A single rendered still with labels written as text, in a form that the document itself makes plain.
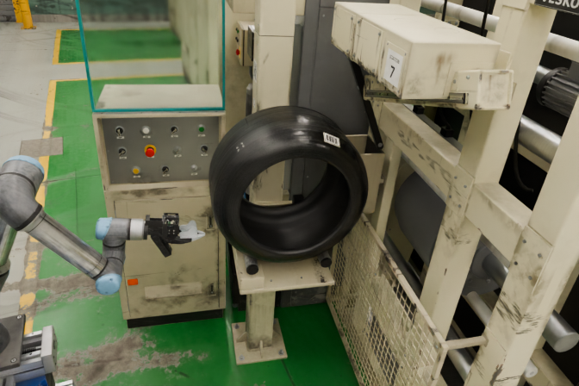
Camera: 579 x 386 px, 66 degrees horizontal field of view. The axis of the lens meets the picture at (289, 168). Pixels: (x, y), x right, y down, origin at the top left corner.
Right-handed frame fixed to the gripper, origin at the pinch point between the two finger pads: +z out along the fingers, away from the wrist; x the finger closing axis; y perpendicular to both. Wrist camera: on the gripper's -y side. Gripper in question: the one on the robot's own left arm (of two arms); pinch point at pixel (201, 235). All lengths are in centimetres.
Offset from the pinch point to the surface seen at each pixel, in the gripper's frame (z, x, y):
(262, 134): 14.3, -6.1, 44.6
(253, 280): 19.7, -10.6, -11.8
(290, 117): 24, 0, 49
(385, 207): 83, 21, 3
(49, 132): -127, 325, -116
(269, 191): 29.4, 26.5, 4.4
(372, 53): 40, -15, 76
